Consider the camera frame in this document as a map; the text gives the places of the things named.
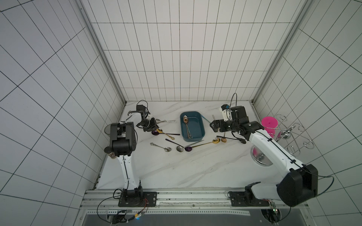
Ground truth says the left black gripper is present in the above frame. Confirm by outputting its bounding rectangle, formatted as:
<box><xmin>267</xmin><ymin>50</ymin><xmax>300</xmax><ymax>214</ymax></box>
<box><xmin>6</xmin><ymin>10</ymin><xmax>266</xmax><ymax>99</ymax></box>
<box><xmin>137</xmin><ymin>117</ymin><xmax>159</xmax><ymax>132</ymax></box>

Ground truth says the gold ornate handle spoon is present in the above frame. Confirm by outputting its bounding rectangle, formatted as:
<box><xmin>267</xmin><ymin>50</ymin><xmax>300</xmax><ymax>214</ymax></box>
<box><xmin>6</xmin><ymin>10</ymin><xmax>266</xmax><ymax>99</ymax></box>
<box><xmin>156</xmin><ymin>128</ymin><xmax>176</xmax><ymax>140</ymax></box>

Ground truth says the teal plastic storage box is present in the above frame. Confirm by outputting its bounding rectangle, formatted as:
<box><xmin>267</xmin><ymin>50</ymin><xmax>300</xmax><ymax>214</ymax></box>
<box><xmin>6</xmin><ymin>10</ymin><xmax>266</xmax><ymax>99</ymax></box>
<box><xmin>180</xmin><ymin>111</ymin><xmax>205</xmax><ymax>142</ymax></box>

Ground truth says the yellow bowl ornate silver spoon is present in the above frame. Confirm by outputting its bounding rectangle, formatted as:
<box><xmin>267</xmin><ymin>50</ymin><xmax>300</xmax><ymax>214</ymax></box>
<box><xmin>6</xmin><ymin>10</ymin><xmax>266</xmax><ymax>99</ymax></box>
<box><xmin>183</xmin><ymin>115</ymin><xmax>192</xmax><ymax>139</ymax></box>

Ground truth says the purple iridescent spoon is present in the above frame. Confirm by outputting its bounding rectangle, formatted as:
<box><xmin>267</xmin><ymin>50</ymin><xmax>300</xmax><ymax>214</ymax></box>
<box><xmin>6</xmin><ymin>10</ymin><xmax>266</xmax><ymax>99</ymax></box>
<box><xmin>165</xmin><ymin>138</ymin><xmax>192</xmax><ymax>152</ymax></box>

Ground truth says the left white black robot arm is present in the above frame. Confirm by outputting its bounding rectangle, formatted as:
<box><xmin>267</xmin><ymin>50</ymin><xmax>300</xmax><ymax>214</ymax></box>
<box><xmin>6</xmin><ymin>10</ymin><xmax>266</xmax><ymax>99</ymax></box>
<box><xmin>104</xmin><ymin>105</ymin><xmax>158</xmax><ymax>207</ymax></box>

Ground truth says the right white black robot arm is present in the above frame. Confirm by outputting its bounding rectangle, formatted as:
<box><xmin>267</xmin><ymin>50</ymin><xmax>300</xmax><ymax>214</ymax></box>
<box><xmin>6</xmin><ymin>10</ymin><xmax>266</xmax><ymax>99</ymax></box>
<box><xmin>210</xmin><ymin>120</ymin><xmax>318</xmax><ymax>207</ymax></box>

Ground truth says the small ornate silver spoon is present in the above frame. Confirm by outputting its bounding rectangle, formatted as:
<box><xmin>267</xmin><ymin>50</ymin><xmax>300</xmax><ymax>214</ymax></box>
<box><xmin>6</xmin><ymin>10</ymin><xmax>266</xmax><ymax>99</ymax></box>
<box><xmin>150</xmin><ymin>143</ymin><xmax>172</xmax><ymax>152</ymax></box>

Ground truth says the silver matte round spoon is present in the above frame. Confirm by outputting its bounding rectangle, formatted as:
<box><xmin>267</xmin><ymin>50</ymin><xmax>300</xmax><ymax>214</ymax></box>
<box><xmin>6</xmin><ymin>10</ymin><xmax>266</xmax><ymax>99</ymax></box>
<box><xmin>176</xmin><ymin>140</ymin><xmax>203</xmax><ymax>152</ymax></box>

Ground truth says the clear plastic cup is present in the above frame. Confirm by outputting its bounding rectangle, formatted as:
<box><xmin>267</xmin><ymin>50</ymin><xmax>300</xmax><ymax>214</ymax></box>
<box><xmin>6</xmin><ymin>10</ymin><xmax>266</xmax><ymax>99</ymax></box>
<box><xmin>104</xmin><ymin>124</ymin><xmax>111</xmax><ymax>135</ymax></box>

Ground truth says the small brown spice jar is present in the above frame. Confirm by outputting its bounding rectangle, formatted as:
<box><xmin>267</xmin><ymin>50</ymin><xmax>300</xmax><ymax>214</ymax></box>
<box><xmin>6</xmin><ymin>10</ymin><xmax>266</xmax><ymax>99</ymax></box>
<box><xmin>104</xmin><ymin>147</ymin><xmax>117</xmax><ymax>159</ymax></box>

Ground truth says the pink plastic cup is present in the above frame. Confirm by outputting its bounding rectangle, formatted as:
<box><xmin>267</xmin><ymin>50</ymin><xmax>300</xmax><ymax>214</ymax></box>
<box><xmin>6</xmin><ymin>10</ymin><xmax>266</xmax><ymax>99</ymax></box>
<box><xmin>261</xmin><ymin>116</ymin><xmax>279</xmax><ymax>138</ymax></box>

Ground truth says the silver spoon with printed handle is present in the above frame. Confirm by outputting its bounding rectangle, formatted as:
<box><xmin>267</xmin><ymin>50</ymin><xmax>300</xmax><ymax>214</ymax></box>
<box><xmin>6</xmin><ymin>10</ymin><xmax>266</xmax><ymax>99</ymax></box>
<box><xmin>156</xmin><ymin>119</ymin><xmax>177</xmax><ymax>123</ymax></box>

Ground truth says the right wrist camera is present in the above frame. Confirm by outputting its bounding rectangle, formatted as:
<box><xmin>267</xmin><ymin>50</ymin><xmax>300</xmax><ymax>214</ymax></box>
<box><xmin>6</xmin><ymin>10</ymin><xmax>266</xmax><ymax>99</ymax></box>
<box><xmin>220</xmin><ymin>104</ymin><xmax>247</xmax><ymax>121</ymax></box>

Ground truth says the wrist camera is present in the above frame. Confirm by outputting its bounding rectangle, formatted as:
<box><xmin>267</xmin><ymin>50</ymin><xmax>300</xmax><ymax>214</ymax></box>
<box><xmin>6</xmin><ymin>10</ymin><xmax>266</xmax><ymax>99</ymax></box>
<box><xmin>220</xmin><ymin>104</ymin><xmax>247</xmax><ymax>121</ymax></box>
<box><xmin>136</xmin><ymin>105</ymin><xmax>149</xmax><ymax>117</ymax></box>

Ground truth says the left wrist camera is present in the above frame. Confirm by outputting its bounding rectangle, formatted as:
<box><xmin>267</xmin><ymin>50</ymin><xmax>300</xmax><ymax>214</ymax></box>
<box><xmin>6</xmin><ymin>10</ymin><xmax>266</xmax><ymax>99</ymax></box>
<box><xmin>136</xmin><ymin>105</ymin><xmax>149</xmax><ymax>117</ymax></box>

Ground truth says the black handled spoon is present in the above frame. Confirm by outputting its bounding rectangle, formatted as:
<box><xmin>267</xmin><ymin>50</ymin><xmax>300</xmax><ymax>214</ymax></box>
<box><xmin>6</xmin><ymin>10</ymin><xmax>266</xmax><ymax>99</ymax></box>
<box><xmin>217</xmin><ymin>136</ymin><xmax>247</xmax><ymax>144</ymax></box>

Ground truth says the chrome wire cup rack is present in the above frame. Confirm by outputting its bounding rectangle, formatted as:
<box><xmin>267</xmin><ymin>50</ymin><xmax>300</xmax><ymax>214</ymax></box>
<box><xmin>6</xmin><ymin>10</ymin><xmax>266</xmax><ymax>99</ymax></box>
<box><xmin>250</xmin><ymin>113</ymin><xmax>315</xmax><ymax>167</ymax></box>

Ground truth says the aluminium mounting rail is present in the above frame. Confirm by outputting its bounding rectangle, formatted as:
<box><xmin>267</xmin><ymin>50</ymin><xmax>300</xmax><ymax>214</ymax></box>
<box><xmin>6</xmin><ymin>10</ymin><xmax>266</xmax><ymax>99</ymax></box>
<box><xmin>80</xmin><ymin>188</ymin><xmax>292</xmax><ymax>218</ymax></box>

